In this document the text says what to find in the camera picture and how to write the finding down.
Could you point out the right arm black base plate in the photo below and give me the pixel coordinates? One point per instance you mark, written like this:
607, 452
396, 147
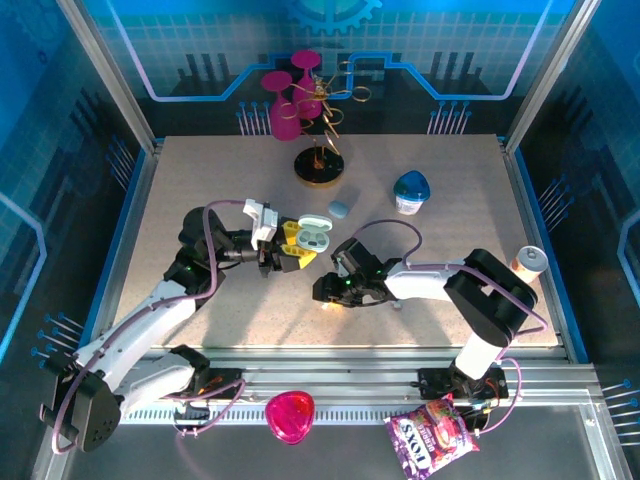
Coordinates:
432, 382

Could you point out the aluminium front rail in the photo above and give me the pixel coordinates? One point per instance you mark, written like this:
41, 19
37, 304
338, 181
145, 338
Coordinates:
325, 370

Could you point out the large pink wine glass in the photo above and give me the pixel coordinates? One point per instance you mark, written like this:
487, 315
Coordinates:
284, 122

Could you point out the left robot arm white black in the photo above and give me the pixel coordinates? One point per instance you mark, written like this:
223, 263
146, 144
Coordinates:
150, 315

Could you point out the aluminium side rail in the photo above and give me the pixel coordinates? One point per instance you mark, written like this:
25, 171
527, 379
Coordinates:
520, 200
142, 210

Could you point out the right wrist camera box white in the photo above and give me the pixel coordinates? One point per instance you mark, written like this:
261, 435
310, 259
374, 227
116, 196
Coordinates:
341, 263

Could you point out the small pink wine glass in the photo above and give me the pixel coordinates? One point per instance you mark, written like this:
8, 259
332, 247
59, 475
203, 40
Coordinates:
309, 102

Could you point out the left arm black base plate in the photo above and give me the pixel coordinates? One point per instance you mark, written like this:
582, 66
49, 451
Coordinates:
225, 382

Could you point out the purple Fox's candy bag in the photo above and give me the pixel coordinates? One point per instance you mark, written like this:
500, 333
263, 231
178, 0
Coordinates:
430, 435

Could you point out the white cup with blue lid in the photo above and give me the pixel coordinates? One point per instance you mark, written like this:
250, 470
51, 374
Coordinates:
411, 192

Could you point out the pink translucent bowl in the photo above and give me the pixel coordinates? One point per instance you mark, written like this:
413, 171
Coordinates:
290, 416

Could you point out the blue earbud charging case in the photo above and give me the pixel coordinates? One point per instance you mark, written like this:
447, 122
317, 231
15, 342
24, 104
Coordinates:
339, 208

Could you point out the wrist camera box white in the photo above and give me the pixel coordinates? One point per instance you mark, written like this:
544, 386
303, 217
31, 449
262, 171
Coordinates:
341, 263
262, 222

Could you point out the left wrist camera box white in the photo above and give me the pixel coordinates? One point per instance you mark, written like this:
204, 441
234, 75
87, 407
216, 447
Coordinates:
262, 222

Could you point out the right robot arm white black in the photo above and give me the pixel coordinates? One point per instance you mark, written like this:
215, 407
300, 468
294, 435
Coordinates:
425, 280

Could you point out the orange drink can silver top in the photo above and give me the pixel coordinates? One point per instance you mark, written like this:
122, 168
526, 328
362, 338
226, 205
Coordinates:
530, 262

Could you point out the pale grey-green earbud charging case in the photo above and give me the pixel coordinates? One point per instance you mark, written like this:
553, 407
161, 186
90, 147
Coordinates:
314, 232

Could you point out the aluminium frame post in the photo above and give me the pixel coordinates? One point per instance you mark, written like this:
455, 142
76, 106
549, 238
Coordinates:
545, 85
115, 85

